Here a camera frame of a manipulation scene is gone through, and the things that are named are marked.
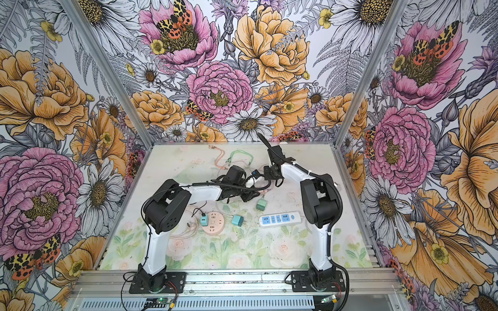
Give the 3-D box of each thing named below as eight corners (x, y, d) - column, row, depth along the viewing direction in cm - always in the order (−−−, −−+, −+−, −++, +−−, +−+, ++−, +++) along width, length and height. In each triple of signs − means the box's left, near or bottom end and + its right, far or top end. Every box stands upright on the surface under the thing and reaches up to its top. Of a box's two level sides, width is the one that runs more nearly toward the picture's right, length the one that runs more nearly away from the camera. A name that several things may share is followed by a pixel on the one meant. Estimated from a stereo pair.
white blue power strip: (259, 227, 90) (259, 225, 88) (258, 217, 93) (258, 214, 91) (301, 222, 91) (302, 220, 89) (298, 212, 95) (299, 210, 92)
